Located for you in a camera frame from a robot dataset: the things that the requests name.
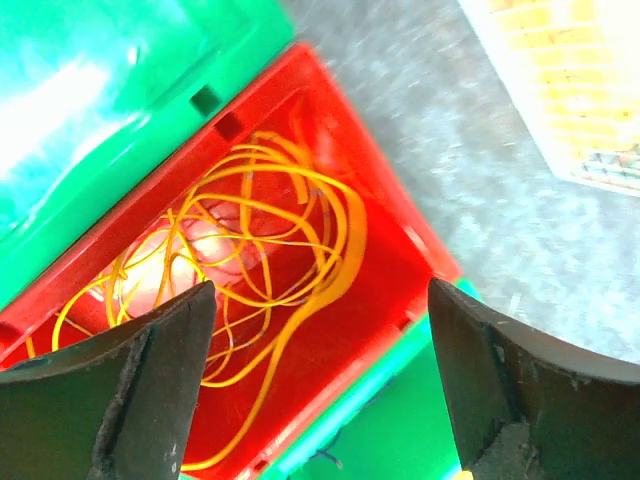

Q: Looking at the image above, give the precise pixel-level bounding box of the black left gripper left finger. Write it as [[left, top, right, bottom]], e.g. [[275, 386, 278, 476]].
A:
[[1, 281, 216, 479]]

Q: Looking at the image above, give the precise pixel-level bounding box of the red bin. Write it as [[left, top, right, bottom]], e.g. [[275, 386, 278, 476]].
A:
[[1, 44, 460, 479]]

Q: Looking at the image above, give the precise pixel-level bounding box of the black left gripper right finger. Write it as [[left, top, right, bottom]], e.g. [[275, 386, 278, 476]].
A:
[[428, 279, 639, 479]]

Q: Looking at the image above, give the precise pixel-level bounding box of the orange yellow box in rack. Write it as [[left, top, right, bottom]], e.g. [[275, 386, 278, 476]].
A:
[[489, 0, 640, 181]]

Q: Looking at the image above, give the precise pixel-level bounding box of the yellow cable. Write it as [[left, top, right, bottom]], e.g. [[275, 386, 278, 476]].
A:
[[179, 167, 369, 472], [24, 132, 351, 391]]

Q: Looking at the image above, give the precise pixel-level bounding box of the far left green bin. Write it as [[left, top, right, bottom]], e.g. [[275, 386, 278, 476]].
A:
[[1, 1, 294, 304]]

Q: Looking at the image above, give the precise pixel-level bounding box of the green bin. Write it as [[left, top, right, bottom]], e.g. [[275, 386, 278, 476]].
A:
[[249, 277, 484, 480], [1, 1, 294, 304]]

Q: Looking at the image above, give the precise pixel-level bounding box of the white wire shelf rack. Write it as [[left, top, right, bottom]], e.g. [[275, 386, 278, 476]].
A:
[[457, 0, 640, 199]]

